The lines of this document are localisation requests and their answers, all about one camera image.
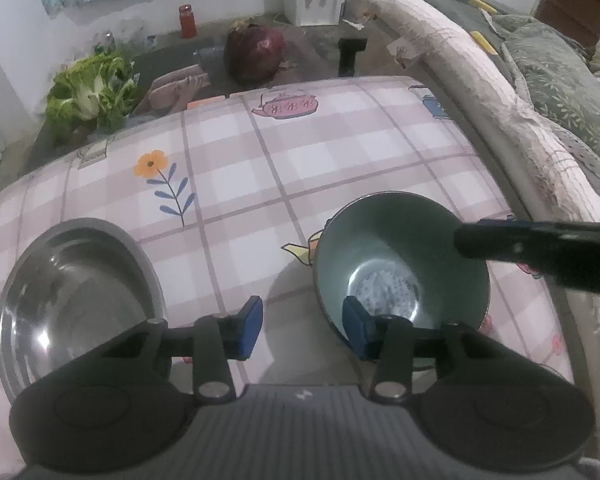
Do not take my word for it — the pink slipper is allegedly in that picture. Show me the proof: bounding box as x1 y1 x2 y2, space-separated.
175 74 211 111
150 72 201 108

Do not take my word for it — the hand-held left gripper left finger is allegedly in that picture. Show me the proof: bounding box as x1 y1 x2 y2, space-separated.
96 296 264 404

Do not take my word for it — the red jar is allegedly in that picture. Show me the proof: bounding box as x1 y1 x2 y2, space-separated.
179 5 197 38

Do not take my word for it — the black stool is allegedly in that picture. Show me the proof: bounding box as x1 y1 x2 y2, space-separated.
339 37 370 77

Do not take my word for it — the green leafy vegetable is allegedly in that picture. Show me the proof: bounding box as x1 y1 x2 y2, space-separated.
45 52 141 133

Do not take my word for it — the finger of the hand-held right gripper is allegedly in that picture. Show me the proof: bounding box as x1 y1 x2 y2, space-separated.
455 219 600 297

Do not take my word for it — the beige sofa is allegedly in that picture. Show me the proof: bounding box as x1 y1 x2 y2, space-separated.
350 0 600 480

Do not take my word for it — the pink checked printed tablecloth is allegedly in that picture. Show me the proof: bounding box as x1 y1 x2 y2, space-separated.
0 76 576 480

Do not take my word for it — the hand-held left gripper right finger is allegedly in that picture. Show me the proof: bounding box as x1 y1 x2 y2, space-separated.
342 297 518 404

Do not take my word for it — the stainless steel bowl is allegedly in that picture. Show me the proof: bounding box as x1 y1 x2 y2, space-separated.
0 217 167 403

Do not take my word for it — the pink fringed towel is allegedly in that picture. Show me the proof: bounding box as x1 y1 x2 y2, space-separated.
349 0 600 341

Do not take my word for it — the green leaf print pillow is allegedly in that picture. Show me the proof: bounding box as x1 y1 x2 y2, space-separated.
500 15 600 171

